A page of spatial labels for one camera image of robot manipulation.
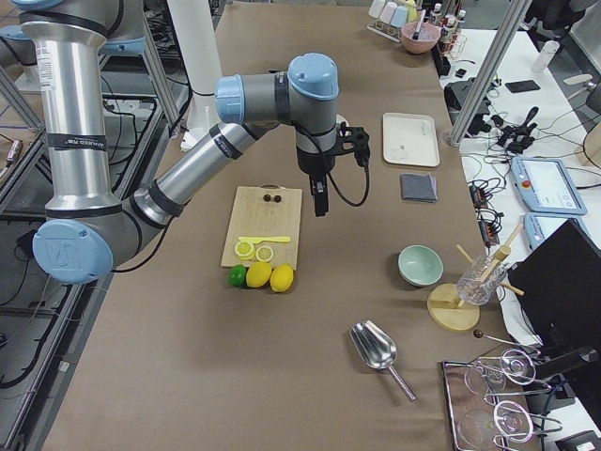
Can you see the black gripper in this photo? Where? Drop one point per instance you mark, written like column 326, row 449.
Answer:
column 314, row 163

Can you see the cream rabbit tray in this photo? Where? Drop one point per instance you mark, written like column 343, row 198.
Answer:
column 410, row 139

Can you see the bamboo cutting board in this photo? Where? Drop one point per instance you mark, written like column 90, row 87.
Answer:
column 265, row 212

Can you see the yellow plastic knife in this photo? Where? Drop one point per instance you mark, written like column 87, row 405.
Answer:
column 257, row 240

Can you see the lemon slice near lemons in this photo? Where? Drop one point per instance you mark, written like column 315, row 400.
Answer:
column 264, row 253

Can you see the grey folded cloth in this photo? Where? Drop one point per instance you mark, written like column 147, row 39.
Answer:
column 419, row 188

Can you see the lemon slice near knife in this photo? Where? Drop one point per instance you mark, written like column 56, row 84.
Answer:
column 244, row 250

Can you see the yellow lemon outer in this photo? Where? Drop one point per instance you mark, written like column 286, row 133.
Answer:
column 282, row 278

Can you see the yellow lemon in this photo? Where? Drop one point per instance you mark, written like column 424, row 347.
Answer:
column 282, row 278
column 258, row 274

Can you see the yellow lemon middle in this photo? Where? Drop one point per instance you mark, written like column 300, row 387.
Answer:
column 258, row 274

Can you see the green lime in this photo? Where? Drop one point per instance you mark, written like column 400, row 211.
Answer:
column 237, row 276

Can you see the mint green bowl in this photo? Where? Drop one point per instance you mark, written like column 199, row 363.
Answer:
column 420, row 266

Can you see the white cup rack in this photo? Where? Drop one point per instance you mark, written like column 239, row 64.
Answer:
column 385, row 30

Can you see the metal ice scoop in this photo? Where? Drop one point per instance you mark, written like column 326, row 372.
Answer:
column 378, row 351

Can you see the wooden cup stand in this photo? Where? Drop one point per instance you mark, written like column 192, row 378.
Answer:
column 449, row 311

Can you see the light blue cup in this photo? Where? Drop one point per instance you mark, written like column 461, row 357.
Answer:
column 400, row 16

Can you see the pale green cup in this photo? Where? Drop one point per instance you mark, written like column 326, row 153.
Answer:
column 376, row 8

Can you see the pink bowl with ice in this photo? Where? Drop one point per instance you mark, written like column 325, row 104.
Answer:
column 429, row 36

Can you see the clear glass cup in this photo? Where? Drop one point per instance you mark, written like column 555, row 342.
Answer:
column 480, row 281

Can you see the white cup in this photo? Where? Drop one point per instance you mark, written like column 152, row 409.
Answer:
column 387, row 13

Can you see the bottle rack with bottles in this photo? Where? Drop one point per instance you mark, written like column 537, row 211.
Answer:
column 449, row 19

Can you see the black phone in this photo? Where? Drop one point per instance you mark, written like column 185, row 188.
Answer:
column 522, row 86

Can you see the blue teach pendant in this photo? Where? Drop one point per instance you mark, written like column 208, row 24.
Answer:
column 545, row 186
column 539, row 226

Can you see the black monitor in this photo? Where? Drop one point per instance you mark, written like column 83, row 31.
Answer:
column 561, row 284

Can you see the white bottle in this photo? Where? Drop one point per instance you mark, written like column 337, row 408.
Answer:
column 546, row 54

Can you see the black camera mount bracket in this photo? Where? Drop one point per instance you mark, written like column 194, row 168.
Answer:
column 353, row 140

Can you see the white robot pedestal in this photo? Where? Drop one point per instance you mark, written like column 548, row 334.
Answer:
column 196, row 39

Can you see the aluminium frame post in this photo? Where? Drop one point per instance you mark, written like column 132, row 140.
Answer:
column 499, row 45

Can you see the wire glass rack tray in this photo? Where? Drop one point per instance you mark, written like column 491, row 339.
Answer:
column 486, row 405

